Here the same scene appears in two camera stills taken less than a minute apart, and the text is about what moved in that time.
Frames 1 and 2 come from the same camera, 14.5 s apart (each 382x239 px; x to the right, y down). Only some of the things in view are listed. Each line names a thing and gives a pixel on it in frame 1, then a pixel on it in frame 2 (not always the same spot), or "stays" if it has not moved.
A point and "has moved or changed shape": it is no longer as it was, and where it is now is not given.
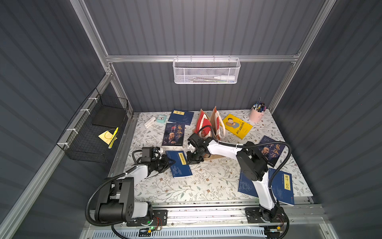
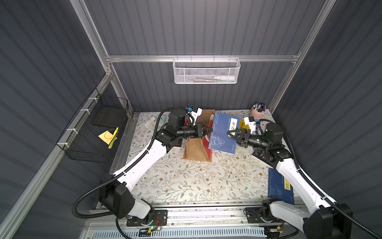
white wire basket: (206, 70) stays
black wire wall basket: (80, 139) stays
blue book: (282, 185) stays
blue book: (245, 185) to (220, 139)
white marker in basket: (226, 77) stays
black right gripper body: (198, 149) to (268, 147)
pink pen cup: (257, 111) stays
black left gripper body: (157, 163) to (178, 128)
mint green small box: (160, 118) stays
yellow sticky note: (106, 137) stays
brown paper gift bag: (214, 120) has moved or changed shape
